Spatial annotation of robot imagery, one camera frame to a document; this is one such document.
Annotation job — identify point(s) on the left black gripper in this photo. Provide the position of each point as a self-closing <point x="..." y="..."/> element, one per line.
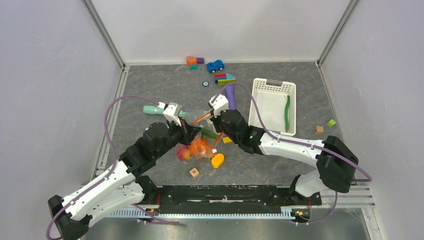
<point x="188" y="132"/>

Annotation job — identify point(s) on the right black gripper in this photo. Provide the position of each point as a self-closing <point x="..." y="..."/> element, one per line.
<point x="215" y="120"/>

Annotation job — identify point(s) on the long green cucumber toy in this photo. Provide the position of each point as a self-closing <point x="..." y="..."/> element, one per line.
<point x="208" y="133"/>

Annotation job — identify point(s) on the red apple toy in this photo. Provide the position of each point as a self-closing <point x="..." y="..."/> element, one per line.
<point x="183" y="154"/>

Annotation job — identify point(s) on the orange pumpkin toy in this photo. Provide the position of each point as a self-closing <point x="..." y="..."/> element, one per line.
<point x="200" y="148"/>

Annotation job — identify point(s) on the clear zip bag orange zipper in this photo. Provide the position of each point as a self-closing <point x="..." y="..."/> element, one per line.
<point x="201" y="118"/>

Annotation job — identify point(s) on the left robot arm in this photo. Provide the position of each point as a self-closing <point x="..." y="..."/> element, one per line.
<point x="122" y="184"/>

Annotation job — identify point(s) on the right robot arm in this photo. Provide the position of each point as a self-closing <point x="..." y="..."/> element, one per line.
<point x="334" y="164"/>

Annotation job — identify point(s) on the yellow brick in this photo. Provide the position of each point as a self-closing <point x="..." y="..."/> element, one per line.
<point x="226" y="140"/>

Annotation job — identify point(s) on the orange oval block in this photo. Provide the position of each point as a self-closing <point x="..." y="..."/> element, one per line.
<point x="217" y="160"/>

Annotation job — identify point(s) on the wooden cube with X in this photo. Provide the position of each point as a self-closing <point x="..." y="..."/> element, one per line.
<point x="194" y="172"/>

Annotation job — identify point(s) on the multicolour brick stack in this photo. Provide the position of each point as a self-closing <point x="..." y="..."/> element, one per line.
<point x="224" y="78"/>

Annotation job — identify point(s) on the small round badge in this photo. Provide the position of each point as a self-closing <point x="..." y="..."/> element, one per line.
<point x="206" y="84"/>

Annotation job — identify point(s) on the white plastic basket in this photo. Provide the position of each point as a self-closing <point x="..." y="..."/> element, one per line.
<point x="269" y="108"/>

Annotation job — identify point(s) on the blue toy car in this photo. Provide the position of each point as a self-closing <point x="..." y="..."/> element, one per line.
<point x="214" y="66"/>

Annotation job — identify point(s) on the green chili pepper toy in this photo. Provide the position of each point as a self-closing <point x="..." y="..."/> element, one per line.
<point x="286" y="114"/>

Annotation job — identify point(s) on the teal small block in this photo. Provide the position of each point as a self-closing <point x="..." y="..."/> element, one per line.
<point x="193" y="67"/>

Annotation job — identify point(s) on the purple small block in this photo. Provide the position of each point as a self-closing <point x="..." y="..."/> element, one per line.
<point x="200" y="60"/>

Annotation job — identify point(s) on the small wooden cube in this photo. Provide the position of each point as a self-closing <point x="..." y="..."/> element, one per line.
<point x="319" y="130"/>

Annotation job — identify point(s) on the small green cube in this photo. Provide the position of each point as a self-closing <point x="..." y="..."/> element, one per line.
<point x="331" y="123"/>

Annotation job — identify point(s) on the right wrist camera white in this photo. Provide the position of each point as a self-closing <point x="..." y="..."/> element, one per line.
<point x="218" y="104"/>

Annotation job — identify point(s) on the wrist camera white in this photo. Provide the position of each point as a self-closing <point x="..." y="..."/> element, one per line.
<point x="171" y="111"/>
<point x="218" y="104"/>

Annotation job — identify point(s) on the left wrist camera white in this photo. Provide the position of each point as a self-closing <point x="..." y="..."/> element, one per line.
<point x="171" y="111"/>

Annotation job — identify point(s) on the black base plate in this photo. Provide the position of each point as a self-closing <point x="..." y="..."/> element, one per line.
<point x="229" y="199"/>

